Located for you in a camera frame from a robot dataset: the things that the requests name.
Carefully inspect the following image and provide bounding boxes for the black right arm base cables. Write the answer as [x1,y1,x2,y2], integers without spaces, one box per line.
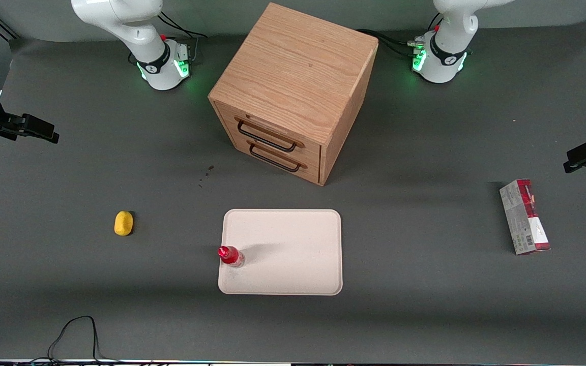
[158,10,208,67]

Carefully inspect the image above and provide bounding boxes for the black aluminium frame bar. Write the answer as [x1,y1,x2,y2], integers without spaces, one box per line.
[0,10,20,41]

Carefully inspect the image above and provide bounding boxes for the dark grey table mat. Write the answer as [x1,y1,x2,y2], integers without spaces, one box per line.
[0,19,586,362]

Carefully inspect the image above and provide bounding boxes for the cream rectangular plastic tray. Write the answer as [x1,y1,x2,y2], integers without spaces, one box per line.
[218,208,343,296]

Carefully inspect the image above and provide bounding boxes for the red and grey carton box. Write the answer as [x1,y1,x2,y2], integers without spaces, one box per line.
[500,178,551,255]

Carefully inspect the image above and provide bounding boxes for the wooden drawer front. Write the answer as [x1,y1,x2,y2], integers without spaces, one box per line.
[214,101,323,168]
[220,130,321,185]

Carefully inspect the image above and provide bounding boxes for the thin black looped cable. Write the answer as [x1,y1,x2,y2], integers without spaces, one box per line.
[31,315,121,364]

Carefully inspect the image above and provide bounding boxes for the black metal drawer handle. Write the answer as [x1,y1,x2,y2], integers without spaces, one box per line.
[235,116,305,153]
[247,140,308,173]

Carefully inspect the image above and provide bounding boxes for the black left arm base cables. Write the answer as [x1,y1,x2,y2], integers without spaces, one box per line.
[357,13,444,57]

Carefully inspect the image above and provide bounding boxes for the small red coke bottle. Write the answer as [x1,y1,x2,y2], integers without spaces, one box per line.
[218,246,246,269]

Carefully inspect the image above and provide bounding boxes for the yellow lemon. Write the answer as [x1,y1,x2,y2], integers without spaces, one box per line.
[114,210,134,236]

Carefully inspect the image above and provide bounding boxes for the black arm base cables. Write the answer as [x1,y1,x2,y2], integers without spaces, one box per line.
[357,13,444,57]
[158,10,208,67]

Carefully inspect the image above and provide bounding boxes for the oak wooden drawer cabinet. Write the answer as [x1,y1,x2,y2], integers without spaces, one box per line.
[208,2,379,187]

